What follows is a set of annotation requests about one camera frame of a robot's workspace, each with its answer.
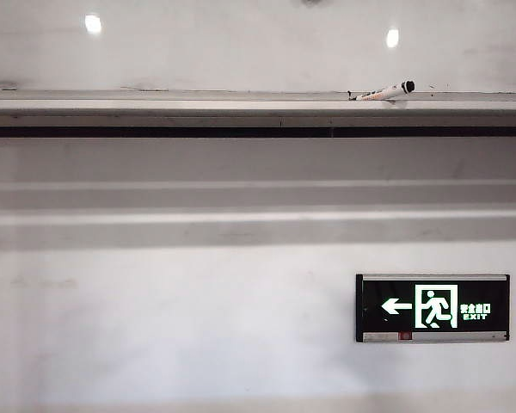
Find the aluminium whiteboard marker tray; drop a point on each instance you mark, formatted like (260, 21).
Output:
(155, 109)

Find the illuminated green exit sign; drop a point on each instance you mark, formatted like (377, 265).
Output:
(432, 308)

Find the white marker black cap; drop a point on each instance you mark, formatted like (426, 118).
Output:
(382, 93)

